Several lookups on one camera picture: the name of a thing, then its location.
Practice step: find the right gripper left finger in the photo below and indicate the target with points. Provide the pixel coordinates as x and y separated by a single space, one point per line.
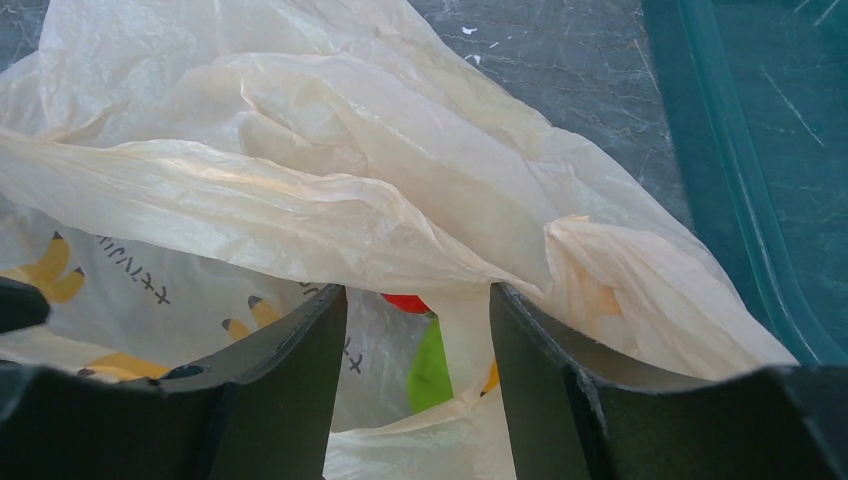
260 408

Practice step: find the orange plastic bag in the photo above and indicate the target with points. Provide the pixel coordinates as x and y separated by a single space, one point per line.
177 175

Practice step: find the green fake fruit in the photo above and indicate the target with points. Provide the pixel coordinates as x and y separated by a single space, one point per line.
428 382

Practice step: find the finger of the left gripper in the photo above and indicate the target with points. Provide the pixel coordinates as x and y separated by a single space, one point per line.
22 306

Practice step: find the teal transparent plastic tub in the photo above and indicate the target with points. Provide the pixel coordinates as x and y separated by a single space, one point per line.
755 94

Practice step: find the red orange fake fruit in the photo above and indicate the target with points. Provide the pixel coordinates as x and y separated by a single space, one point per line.
411 304

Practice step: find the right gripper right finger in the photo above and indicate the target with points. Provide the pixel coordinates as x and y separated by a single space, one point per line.
577 409

